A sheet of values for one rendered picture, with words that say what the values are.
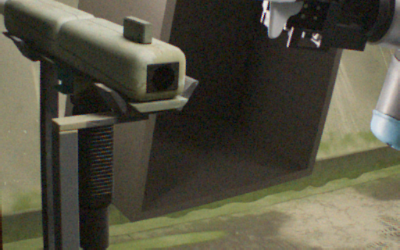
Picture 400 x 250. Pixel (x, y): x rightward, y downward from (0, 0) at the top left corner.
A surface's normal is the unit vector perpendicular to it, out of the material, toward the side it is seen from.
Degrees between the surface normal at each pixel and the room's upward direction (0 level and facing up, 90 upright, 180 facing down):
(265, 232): 0
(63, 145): 90
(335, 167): 90
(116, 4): 90
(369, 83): 57
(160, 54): 45
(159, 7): 90
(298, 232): 0
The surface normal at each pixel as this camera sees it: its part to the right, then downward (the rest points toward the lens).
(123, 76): -0.84, 0.11
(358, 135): 0.48, -0.30
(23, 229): 0.54, 0.27
